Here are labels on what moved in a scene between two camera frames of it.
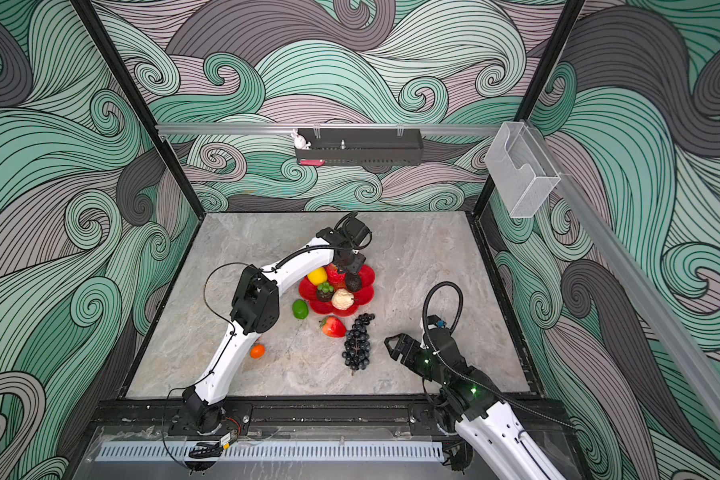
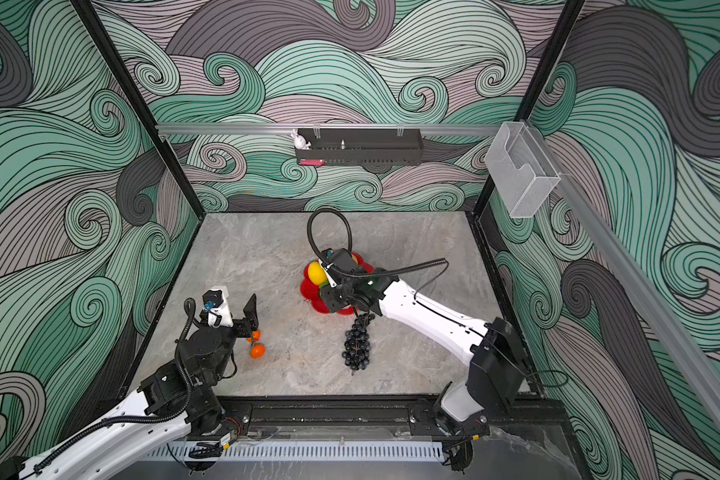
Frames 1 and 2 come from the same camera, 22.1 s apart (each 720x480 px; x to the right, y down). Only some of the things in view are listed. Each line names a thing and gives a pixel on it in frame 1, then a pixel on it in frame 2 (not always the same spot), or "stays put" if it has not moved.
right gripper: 409,353 to 328,296
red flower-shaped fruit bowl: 365,294 stays put
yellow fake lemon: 318,276 stays put
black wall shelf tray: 363,146 stays put
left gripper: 359,260 to 250,323
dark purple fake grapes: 357,346 stays put
